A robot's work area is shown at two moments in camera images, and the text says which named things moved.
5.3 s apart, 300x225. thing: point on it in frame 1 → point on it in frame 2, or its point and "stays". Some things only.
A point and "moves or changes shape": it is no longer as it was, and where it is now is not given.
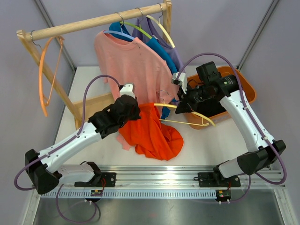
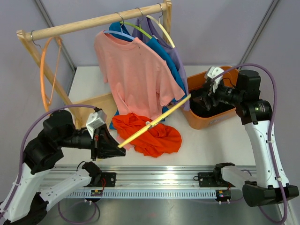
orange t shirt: (151, 138) moves or changes shape
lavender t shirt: (146, 28) stays
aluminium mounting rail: (156, 182) stays
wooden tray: (92, 106) stays
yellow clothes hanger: (203, 124) → (149, 124)
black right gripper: (186, 105) → (205, 99)
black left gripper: (137, 111) → (104, 146)
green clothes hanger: (138, 28) stays
